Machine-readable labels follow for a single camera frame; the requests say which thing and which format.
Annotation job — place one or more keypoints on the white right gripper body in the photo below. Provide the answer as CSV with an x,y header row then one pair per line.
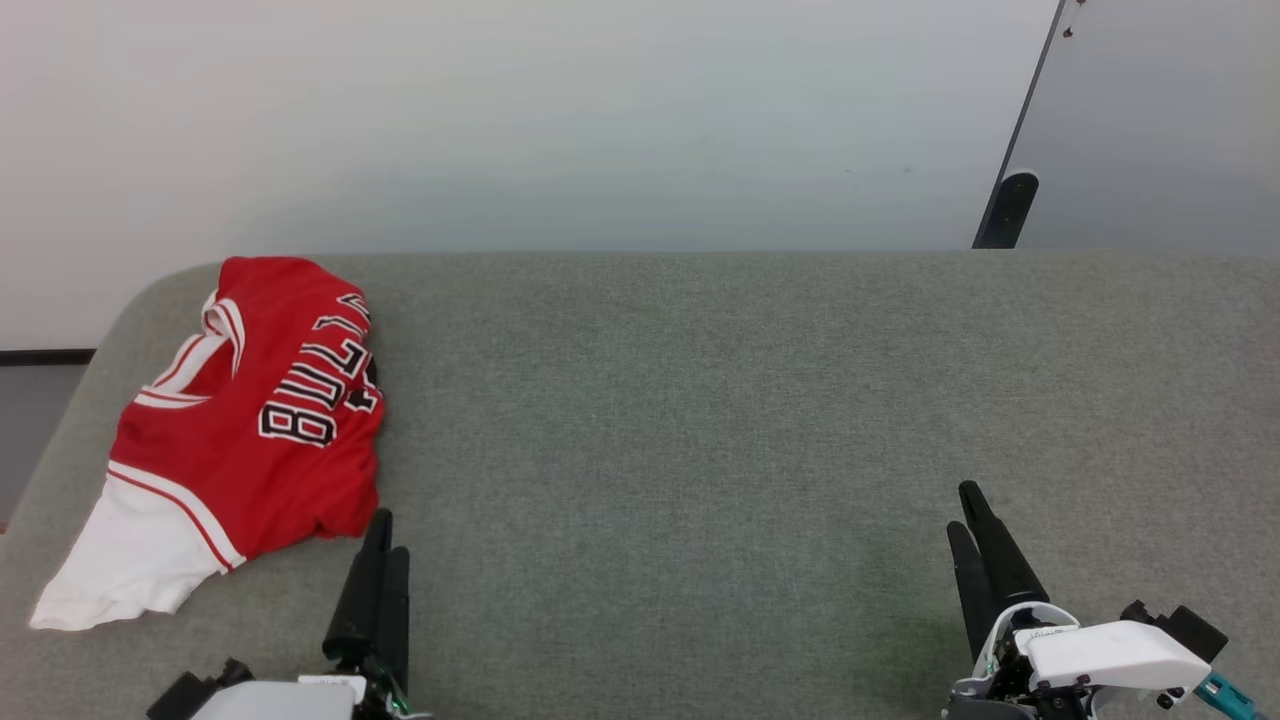
x,y
1090,655

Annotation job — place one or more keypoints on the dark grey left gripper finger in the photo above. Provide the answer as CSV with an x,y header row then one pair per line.
x,y
396,620
358,600

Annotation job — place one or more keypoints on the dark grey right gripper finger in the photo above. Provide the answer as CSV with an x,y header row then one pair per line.
x,y
1005,560
970,590

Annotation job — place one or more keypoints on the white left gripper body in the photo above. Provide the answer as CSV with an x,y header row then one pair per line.
x,y
300,700

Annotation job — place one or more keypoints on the red white basketball jersey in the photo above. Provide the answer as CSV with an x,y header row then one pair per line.
x,y
270,440

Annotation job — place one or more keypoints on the grey partition panel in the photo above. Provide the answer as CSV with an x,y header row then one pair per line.
x,y
1170,120

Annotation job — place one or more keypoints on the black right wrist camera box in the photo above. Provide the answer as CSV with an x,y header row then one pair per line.
x,y
1185,628

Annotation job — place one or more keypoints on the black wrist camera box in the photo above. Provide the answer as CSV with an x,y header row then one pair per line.
x,y
190,692
1185,628

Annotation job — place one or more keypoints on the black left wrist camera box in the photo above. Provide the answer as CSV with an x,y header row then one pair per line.
x,y
190,692

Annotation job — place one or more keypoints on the black slanted metal post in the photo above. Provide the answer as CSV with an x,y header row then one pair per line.
x,y
1010,200

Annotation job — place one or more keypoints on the dark wall baseboard strip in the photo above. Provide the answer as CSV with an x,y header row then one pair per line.
x,y
45,357

